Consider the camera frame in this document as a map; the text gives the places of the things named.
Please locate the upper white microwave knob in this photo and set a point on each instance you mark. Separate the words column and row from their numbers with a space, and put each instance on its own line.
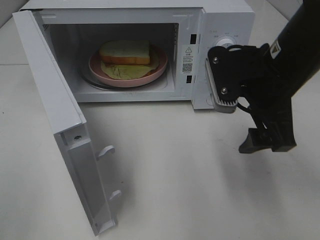
column 225, row 42

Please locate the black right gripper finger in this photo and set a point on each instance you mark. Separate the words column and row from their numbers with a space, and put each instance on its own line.
column 256, row 140
column 282, row 123

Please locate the white microwave oven body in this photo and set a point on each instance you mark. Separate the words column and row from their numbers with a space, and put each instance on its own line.
column 77, row 28

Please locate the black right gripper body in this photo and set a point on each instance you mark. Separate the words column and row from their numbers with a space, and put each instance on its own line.
column 268, row 85

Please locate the sandwich with green lettuce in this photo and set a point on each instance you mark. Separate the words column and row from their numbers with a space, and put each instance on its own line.
column 125, row 52

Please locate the white warning label sticker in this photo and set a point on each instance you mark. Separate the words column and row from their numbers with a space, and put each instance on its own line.
column 188, row 55

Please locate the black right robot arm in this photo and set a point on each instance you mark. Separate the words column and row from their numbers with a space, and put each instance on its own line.
column 301, row 35

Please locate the pink plate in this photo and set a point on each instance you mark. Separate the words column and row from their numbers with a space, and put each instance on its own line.
column 132, row 71

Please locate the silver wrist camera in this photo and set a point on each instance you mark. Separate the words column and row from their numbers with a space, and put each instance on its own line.
column 227, row 69

